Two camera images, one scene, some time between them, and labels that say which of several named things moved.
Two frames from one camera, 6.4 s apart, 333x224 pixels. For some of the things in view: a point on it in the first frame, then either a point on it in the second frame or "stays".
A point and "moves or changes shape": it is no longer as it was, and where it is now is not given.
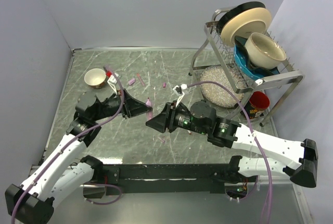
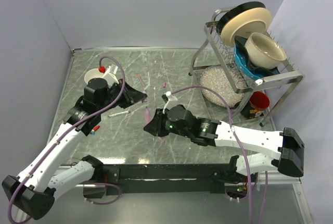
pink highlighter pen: x=148 y=102 moves or changes shape
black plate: x=239 y=9 stays
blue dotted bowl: x=244 y=66 stays
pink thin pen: x=141 y=79 stays
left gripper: x=132 y=107 → x=131 y=96
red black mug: x=258 y=101 stays
